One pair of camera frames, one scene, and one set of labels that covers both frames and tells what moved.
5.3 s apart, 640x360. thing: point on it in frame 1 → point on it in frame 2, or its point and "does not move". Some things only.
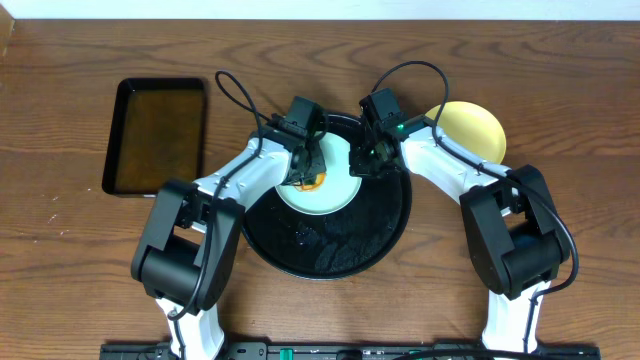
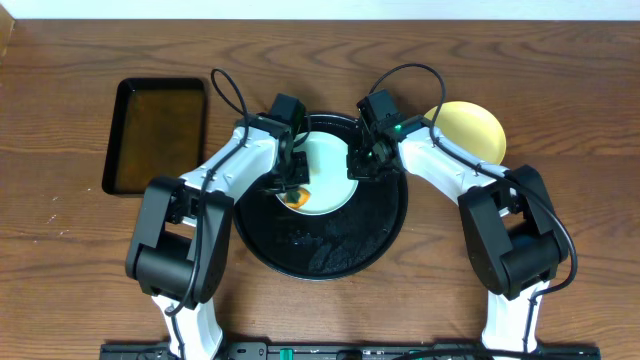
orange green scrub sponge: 320,179 → 297,199
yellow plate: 472,128 does not move
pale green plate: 339,188 does not move
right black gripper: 358,166 does not move
